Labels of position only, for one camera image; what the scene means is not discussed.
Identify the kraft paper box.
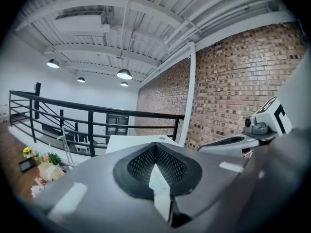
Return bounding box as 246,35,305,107
37,163,65,182

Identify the black picture frame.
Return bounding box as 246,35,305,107
18,158,37,173

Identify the metal stand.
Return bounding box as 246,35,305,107
57,126,76,167

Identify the black metal railing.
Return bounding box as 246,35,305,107
9,83,185,157

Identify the green plant with pink flowers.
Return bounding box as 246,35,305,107
47,152,61,166

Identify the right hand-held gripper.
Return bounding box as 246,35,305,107
197,96,293,158

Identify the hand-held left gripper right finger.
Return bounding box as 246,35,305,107
155,141,249,228

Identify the white vertical pipe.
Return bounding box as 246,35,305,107
178,42,196,150

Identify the white table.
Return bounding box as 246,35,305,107
105,134,180,155

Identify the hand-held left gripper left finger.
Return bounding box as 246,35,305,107
31,141,169,233

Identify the white pink flower bouquet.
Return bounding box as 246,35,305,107
31,184,46,199

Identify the black cabinet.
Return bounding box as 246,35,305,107
106,114,129,137

